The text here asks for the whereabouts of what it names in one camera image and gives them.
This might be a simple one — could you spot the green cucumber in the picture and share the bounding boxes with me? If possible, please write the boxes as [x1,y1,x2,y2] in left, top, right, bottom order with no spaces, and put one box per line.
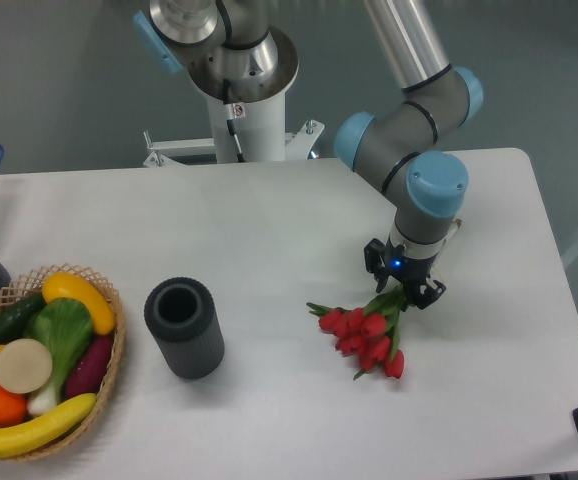
[0,292,46,345]

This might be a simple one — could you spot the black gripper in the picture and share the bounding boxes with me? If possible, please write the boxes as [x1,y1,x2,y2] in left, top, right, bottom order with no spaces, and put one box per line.
[363,238,446,310]

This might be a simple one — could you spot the purple sweet potato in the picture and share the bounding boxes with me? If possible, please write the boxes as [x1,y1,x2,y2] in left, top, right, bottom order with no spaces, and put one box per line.
[64,336,113,399]

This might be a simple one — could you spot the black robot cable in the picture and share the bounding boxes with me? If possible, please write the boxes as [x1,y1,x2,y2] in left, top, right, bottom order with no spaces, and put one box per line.
[220,78,247,164]

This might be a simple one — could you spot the beige round disc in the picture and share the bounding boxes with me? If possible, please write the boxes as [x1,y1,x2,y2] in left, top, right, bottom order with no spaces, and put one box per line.
[0,338,53,394]

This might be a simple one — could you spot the dark grey ribbed vase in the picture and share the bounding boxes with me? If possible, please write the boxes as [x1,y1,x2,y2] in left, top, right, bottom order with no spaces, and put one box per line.
[144,277,225,380]

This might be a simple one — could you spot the green bok choy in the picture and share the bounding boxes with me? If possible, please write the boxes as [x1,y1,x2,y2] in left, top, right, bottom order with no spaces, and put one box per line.
[24,298,93,417]

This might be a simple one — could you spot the yellow banana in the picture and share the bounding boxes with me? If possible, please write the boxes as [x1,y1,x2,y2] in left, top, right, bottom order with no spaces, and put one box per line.
[0,393,97,459]

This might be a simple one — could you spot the woven wicker basket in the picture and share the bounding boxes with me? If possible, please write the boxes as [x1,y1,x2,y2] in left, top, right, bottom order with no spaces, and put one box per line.
[0,264,126,461]

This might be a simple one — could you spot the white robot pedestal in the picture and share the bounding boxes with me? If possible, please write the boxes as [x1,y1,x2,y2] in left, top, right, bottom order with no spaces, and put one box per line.
[143,88,325,167]

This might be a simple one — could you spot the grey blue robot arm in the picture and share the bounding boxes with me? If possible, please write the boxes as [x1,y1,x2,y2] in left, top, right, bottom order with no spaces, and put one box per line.
[133,1,483,309]

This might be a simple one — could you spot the red tulip bouquet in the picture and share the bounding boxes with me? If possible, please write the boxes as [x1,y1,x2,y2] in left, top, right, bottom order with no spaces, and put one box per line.
[307,284,415,379]

